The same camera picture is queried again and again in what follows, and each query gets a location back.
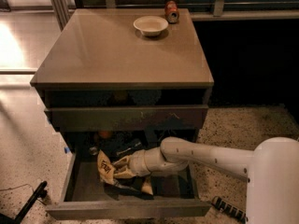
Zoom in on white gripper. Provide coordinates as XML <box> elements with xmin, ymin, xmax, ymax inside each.
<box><xmin>112</xmin><ymin>150</ymin><xmax>152</xmax><ymax>179</ymax></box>

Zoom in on brown chip bag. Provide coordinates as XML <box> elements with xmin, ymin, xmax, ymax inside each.
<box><xmin>96</xmin><ymin>149</ymin><xmax>154</xmax><ymax>196</ymax></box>

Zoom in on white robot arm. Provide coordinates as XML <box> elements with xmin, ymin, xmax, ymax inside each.
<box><xmin>114</xmin><ymin>137</ymin><xmax>299</xmax><ymax>224</ymax></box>

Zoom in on open grey middle drawer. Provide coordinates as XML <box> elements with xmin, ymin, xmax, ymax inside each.
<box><xmin>47</xmin><ymin>151</ymin><xmax>211</xmax><ymax>220</ymax></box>

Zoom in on grey top drawer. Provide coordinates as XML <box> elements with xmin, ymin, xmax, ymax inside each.
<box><xmin>45</xmin><ymin>105</ymin><xmax>208</xmax><ymax>132</ymax></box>

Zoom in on grey drawer cabinet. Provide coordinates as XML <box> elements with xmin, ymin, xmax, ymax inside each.
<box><xmin>31</xmin><ymin>9</ymin><xmax>214</xmax><ymax>156</ymax></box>

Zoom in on silver metal tool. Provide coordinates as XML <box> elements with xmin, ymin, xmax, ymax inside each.
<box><xmin>116</xmin><ymin>142</ymin><xmax>142</xmax><ymax>156</ymax></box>

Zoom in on small silver can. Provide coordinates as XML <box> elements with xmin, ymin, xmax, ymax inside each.
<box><xmin>89</xmin><ymin>147</ymin><xmax>99</xmax><ymax>156</ymax></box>

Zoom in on orange fruit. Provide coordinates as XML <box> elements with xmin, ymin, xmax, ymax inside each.
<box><xmin>98</xmin><ymin>131</ymin><xmax>113</xmax><ymax>139</ymax></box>

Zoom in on black stand leg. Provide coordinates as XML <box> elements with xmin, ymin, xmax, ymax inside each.
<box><xmin>0</xmin><ymin>181</ymin><xmax>48</xmax><ymax>224</ymax></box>

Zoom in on black power strip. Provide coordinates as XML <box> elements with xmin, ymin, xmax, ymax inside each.
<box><xmin>211</xmin><ymin>196</ymin><xmax>246</xmax><ymax>224</ymax></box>

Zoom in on white bowl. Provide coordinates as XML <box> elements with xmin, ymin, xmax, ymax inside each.
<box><xmin>134</xmin><ymin>16</ymin><xmax>168</xmax><ymax>36</ymax></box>

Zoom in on orange soda can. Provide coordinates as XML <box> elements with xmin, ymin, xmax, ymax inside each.
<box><xmin>164</xmin><ymin>1</ymin><xmax>179</xmax><ymax>23</ymax></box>

